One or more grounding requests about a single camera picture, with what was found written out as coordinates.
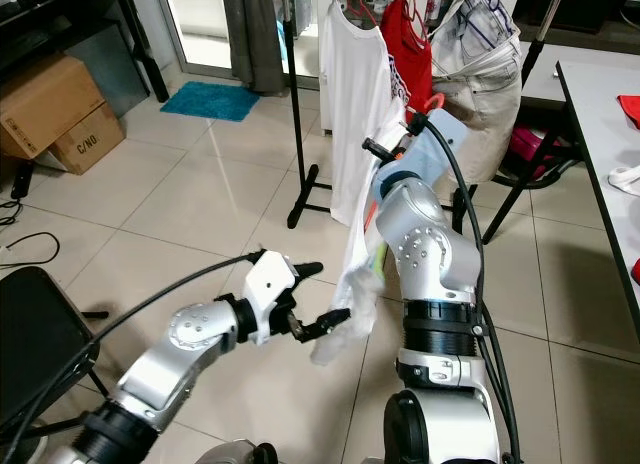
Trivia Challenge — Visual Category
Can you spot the dark blue hanger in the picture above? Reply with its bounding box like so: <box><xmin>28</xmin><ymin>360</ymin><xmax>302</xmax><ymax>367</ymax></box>
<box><xmin>455</xmin><ymin>0</ymin><xmax>521</xmax><ymax>55</ymax></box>

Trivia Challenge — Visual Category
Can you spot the metal clothes rack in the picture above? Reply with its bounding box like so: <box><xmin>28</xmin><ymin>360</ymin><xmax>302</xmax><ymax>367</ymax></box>
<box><xmin>285</xmin><ymin>0</ymin><xmax>561</xmax><ymax>247</ymax></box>

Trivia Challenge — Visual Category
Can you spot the red t-shirt white print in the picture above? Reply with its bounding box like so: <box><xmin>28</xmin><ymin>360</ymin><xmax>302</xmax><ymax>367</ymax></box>
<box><xmin>380</xmin><ymin>0</ymin><xmax>436</xmax><ymax>120</ymax></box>

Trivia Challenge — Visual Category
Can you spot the pink basket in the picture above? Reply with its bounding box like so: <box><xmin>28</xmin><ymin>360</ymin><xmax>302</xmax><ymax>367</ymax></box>
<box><xmin>508</xmin><ymin>127</ymin><xmax>549</xmax><ymax>167</ymax></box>

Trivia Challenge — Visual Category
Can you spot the grey robot leg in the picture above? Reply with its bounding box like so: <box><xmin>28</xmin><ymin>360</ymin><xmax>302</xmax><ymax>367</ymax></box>
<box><xmin>215</xmin><ymin>439</ymin><xmax>276</xmax><ymax>464</ymax></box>

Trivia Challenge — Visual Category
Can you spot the grey curtain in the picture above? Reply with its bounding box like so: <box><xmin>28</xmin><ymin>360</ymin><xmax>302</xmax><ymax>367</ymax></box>
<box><xmin>220</xmin><ymin>0</ymin><xmax>286</xmax><ymax>95</ymax></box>

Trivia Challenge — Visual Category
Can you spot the teal floor mat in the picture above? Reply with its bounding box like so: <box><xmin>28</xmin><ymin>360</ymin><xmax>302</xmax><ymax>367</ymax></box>
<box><xmin>160</xmin><ymin>81</ymin><xmax>261</xmax><ymax>123</ymax></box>

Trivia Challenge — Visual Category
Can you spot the black power adapter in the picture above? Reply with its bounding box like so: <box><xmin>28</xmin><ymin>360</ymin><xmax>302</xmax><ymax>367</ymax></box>
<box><xmin>10</xmin><ymin>162</ymin><xmax>33</xmax><ymax>200</ymax></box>

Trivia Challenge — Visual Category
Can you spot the glass sliding door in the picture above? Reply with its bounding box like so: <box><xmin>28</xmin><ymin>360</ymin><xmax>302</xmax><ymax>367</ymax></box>
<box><xmin>155</xmin><ymin>0</ymin><xmax>326</xmax><ymax>85</ymax></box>

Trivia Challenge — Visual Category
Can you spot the white garment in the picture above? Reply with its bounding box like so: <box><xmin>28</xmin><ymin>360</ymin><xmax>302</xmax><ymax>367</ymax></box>
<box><xmin>608</xmin><ymin>166</ymin><xmax>640</xmax><ymax>190</ymax></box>

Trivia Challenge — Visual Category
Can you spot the large cardboard box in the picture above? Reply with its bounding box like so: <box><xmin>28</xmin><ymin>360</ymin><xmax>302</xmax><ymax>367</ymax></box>
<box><xmin>0</xmin><ymin>54</ymin><xmax>106</xmax><ymax>160</ymax></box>

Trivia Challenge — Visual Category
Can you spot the small printed cardboard box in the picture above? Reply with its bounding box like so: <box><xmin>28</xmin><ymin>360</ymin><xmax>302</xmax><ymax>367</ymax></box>
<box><xmin>50</xmin><ymin>104</ymin><xmax>127</xmax><ymax>176</ymax></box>

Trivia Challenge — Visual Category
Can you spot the black chair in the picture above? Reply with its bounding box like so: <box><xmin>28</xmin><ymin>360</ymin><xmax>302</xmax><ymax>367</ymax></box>
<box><xmin>0</xmin><ymin>266</ymin><xmax>99</xmax><ymax>455</ymax></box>

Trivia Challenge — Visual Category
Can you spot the grey board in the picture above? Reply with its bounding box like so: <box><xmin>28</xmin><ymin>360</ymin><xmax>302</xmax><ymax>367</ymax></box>
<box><xmin>72</xmin><ymin>29</ymin><xmax>151</xmax><ymax>115</ymax></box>

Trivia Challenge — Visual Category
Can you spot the black desk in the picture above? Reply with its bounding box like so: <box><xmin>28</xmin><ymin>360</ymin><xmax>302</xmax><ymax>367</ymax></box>
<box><xmin>0</xmin><ymin>0</ymin><xmax>169</xmax><ymax>105</ymax></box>

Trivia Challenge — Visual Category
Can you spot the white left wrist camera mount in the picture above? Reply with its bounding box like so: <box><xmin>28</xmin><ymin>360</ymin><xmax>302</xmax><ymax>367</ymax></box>
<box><xmin>242</xmin><ymin>249</ymin><xmax>306</xmax><ymax>345</ymax></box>

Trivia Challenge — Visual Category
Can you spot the pale blue right wrist camera mount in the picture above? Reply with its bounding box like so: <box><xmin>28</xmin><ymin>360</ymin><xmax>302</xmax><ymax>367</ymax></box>
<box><xmin>400</xmin><ymin>109</ymin><xmax>469</xmax><ymax>180</ymax></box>

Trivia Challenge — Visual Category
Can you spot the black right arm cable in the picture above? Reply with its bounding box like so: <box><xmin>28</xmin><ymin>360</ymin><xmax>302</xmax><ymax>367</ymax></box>
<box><xmin>415</xmin><ymin>112</ymin><xmax>526</xmax><ymax>464</ymax></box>

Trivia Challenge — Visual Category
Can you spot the white table black frame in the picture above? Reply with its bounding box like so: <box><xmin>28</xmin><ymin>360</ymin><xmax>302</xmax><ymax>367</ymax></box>
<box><xmin>555</xmin><ymin>59</ymin><xmax>640</xmax><ymax>335</ymax></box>

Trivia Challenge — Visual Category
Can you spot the black floor cable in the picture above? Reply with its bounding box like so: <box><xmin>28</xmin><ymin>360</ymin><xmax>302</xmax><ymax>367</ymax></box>
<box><xmin>0</xmin><ymin>232</ymin><xmax>61</xmax><ymax>270</ymax></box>

